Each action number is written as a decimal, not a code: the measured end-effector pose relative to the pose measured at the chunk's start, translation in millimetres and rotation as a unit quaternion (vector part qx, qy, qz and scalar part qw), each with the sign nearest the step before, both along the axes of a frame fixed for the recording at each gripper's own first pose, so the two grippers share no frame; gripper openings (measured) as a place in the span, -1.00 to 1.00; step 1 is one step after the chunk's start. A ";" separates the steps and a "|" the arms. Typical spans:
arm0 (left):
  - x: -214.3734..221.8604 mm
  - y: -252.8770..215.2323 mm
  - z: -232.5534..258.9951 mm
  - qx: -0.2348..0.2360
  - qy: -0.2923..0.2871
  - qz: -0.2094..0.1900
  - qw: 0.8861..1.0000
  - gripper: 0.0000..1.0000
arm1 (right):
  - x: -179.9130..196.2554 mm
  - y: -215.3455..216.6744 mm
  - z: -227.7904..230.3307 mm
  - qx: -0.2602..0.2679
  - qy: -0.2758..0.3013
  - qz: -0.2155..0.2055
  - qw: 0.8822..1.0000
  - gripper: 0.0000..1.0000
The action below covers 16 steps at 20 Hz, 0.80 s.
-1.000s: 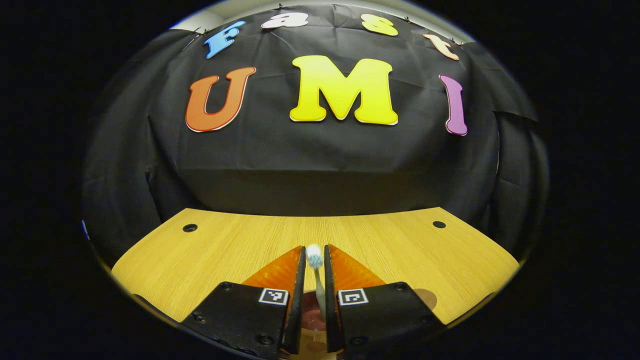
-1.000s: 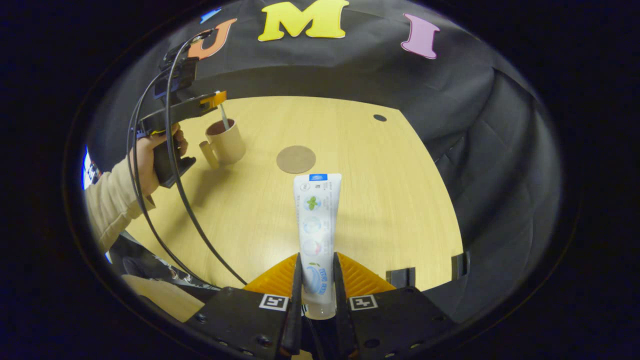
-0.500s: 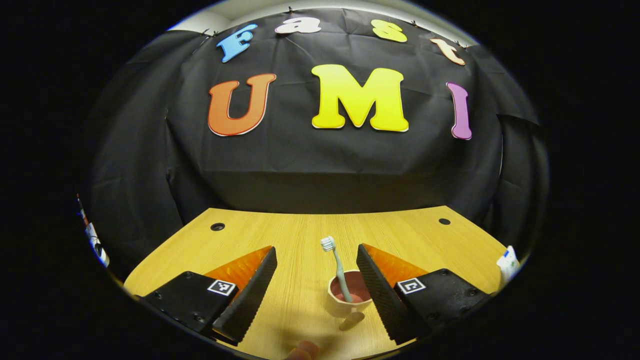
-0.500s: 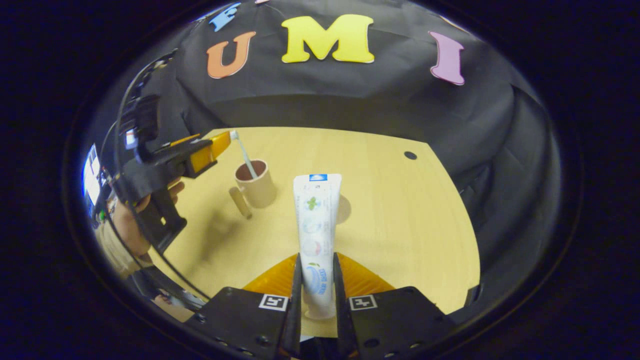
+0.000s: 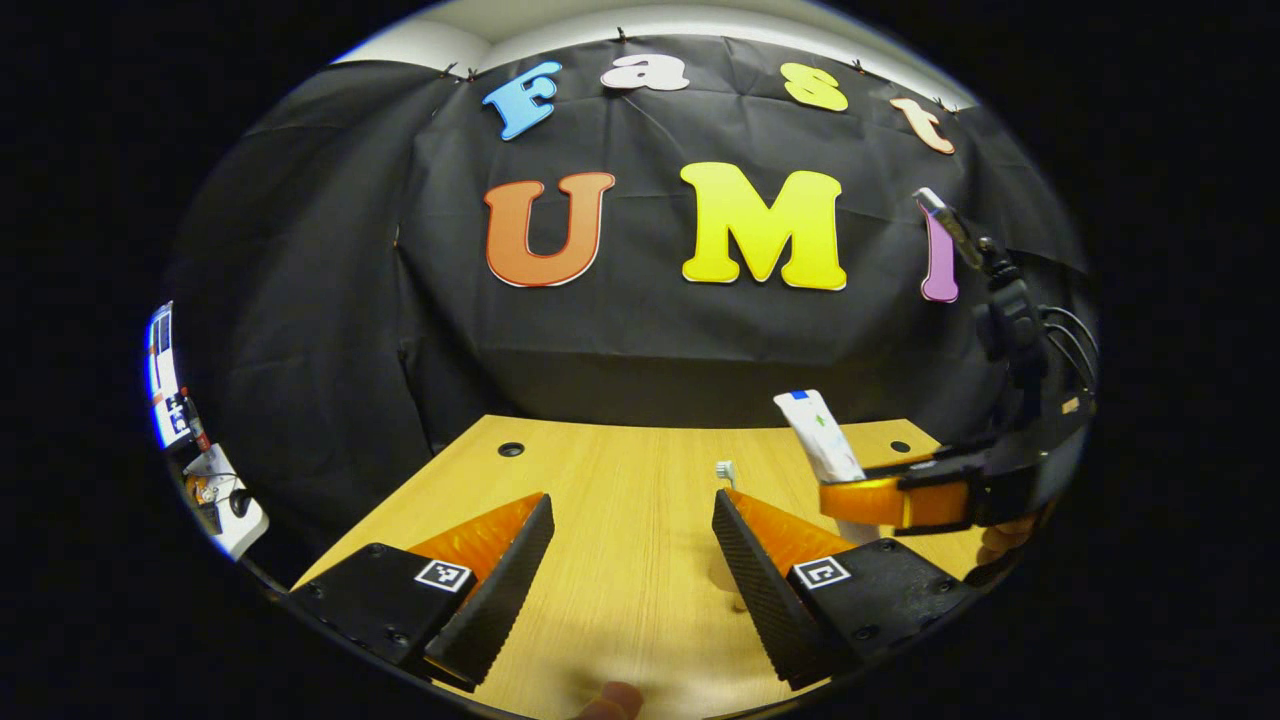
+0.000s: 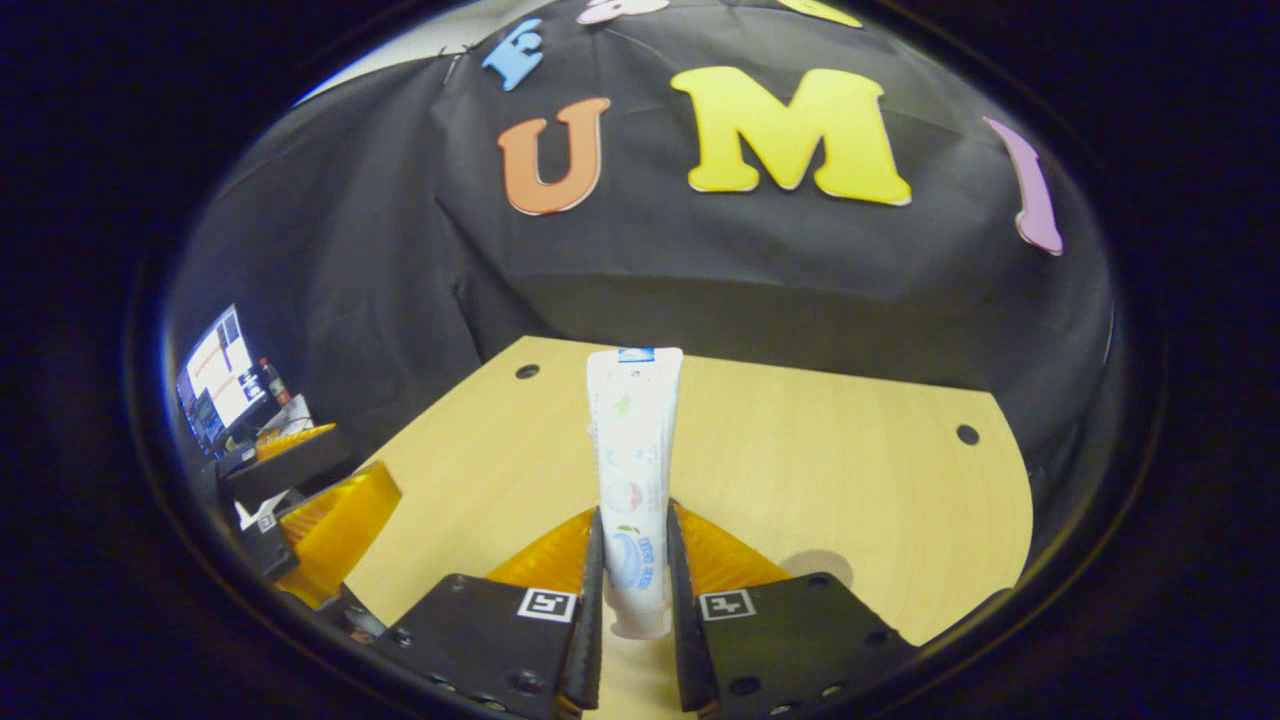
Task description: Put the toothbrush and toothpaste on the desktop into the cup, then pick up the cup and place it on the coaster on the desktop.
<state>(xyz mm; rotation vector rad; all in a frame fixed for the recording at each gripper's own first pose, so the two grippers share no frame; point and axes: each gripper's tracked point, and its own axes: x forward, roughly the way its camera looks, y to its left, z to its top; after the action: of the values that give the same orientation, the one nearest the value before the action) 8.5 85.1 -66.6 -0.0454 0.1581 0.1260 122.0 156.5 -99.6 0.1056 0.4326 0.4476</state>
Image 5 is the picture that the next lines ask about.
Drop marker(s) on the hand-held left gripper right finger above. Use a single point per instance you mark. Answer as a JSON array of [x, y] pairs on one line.
[[765, 590]]

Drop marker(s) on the white toothpaste tube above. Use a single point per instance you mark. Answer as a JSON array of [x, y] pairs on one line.
[[820, 435]]

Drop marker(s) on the black backdrop cloth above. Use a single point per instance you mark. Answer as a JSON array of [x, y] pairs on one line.
[[620, 340]]

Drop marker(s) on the light blue toothbrush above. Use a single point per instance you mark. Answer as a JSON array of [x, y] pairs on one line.
[[725, 472]]

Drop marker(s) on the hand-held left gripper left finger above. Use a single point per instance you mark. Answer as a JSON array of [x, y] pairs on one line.
[[495, 600]]

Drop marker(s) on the wooden desktop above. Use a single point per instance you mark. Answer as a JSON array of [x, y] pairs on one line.
[[620, 540]]

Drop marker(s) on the bright monitor screen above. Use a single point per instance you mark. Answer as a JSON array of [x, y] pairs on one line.
[[163, 375]]

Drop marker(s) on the white device box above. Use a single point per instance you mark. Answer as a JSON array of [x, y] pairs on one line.
[[228, 505]]

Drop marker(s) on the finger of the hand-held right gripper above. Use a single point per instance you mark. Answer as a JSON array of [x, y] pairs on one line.
[[900, 502], [910, 464]]

